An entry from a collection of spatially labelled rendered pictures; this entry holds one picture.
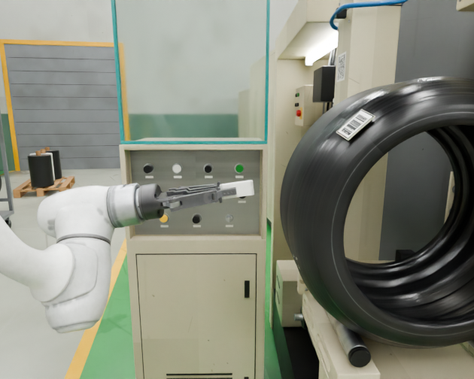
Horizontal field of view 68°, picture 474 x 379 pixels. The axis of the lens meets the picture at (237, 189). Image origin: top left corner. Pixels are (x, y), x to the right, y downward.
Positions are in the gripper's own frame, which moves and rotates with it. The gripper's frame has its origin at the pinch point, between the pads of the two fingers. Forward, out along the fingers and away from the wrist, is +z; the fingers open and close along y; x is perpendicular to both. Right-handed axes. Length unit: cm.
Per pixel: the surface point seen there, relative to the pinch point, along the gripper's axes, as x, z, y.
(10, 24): -285, -484, 816
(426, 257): 29, 47, 15
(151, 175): 4, -33, 62
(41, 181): 54, -341, 524
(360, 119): -11.5, 23.4, -9.6
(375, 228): 23, 38, 26
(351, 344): 33.4, 18.8, -9.3
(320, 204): 2.5, 14.9, -11.0
